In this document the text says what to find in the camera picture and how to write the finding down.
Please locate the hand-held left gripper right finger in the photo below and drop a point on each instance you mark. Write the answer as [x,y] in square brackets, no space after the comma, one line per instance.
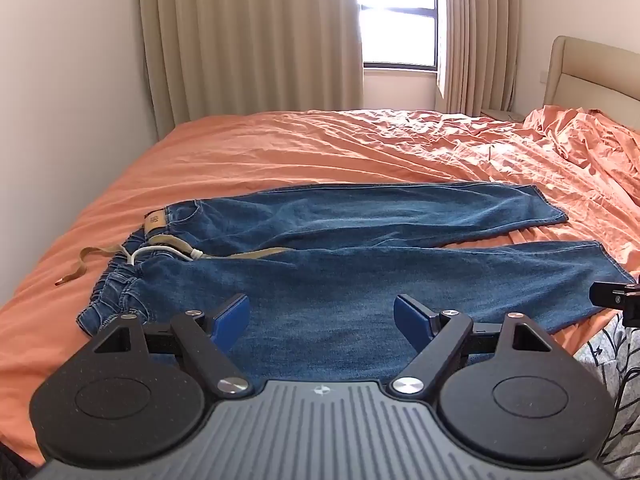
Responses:
[411,320]

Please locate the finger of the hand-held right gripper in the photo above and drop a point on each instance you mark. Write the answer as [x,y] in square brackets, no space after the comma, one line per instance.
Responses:
[606,295]

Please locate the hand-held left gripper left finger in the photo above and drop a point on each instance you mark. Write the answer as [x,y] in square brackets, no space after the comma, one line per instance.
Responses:
[234,317]

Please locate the blue denim pants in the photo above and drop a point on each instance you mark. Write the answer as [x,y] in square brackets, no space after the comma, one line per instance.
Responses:
[350,285]

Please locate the leaf patterned grey cloth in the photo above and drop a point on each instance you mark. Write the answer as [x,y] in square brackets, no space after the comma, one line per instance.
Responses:
[607,360]

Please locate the tan fabric belt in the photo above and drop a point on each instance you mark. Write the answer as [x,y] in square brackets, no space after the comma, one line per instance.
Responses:
[250,254]

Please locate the orange crumpled duvet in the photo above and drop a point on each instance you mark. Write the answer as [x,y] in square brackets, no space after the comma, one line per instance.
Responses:
[590,145]

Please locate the beige nightstand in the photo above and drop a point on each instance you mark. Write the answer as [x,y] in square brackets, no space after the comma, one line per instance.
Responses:
[500,114]

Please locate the beige padded headboard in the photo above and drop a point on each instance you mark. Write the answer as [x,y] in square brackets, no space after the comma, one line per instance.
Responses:
[585,75]

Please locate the wide beige curtain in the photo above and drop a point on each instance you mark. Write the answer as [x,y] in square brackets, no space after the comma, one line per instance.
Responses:
[250,45]

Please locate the window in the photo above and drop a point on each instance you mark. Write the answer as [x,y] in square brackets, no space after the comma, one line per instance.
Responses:
[397,35]

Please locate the narrow beige curtain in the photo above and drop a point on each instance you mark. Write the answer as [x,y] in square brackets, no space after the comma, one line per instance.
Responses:
[480,35]

